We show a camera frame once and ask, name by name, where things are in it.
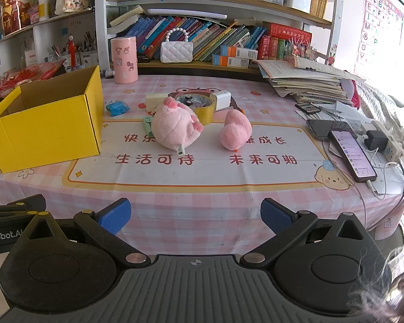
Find red tassel doll ornament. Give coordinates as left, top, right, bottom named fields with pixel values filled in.
left=67, top=34, right=80, bottom=68

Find black charger adapter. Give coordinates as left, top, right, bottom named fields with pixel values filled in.
left=363, top=131, right=389, bottom=151

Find white frame wooden bookshelf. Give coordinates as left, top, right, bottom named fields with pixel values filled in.
left=94, top=0, right=340, bottom=75

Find alphabet wall poster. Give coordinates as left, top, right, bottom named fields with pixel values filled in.
left=354, top=0, right=404, bottom=79

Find pink oval plush toy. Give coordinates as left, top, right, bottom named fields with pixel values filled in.
left=220, top=108, right=253, bottom=152

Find pink pig plush toy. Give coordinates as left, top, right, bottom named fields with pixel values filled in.
left=151, top=96, right=204, bottom=150

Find stack of papers and workbooks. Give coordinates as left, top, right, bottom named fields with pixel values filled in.
left=252, top=55, right=367, bottom=106

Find pale yellow small box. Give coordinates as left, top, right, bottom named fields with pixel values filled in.
left=145, top=93, right=170, bottom=112

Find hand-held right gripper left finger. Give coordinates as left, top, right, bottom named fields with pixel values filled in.
left=18, top=198, right=152, bottom=270

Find tan packing tape roll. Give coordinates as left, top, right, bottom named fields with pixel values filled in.
left=175, top=93, right=217, bottom=126

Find yellow cardboard box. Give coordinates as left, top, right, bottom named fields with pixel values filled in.
left=0, top=65, right=104, bottom=174

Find small acrylic figure stand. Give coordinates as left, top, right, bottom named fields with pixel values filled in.
left=287, top=38, right=324, bottom=64

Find blue plastic case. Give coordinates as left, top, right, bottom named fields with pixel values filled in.
left=106, top=100, right=130, bottom=117

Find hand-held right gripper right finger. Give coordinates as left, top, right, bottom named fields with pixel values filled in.
left=240, top=198, right=378, bottom=267

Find lit-screen smartphone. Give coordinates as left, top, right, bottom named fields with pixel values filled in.
left=328, top=129, right=378, bottom=184

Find dark-screen smartphone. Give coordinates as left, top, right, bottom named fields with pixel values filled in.
left=306, top=119, right=351, bottom=141

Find white charging cable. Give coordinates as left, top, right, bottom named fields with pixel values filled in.
left=322, top=139, right=404, bottom=230

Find white box with orange end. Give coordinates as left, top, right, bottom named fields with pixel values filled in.
left=212, top=54, right=250, bottom=69
left=220, top=45, right=258, bottom=60

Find grey knit blanket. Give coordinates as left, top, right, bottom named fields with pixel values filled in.
left=353, top=81, right=404, bottom=152

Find red fortune god decoration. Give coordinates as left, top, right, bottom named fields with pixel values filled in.
left=0, top=0, right=38, bottom=36

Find red plastic sheets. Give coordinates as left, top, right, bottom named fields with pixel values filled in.
left=0, top=59, right=68, bottom=102

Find white wall shelf unit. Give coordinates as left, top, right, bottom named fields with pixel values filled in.
left=0, top=7, right=99, bottom=75

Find white power strip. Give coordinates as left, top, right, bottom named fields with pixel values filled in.
left=370, top=120, right=404, bottom=163

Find pen cup with brushes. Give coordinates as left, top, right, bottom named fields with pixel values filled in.
left=79, top=32, right=99, bottom=66

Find shelf row of blue books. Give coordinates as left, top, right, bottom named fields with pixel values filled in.
left=131, top=15, right=294, bottom=63

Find white bottle with yellow label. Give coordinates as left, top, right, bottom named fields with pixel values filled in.
left=37, top=0, right=51, bottom=20

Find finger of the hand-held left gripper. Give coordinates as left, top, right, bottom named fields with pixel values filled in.
left=0, top=194, right=47, bottom=222

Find pink cartoon cylinder container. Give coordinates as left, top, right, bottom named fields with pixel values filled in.
left=110, top=36, right=140, bottom=84

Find white charger plug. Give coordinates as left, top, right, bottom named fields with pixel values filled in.
left=211, top=90, right=232, bottom=111

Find small black flat device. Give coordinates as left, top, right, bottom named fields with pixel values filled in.
left=294, top=101, right=321, bottom=114

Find thick red dictionary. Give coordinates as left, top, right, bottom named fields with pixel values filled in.
left=269, top=23, right=312, bottom=43

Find white quilted pearl-handle handbag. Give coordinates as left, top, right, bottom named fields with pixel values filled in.
left=160, top=29, right=193, bottom=64

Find grey fluffy strands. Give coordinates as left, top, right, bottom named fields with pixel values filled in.
left=352, top=247, right=404, bottom=323

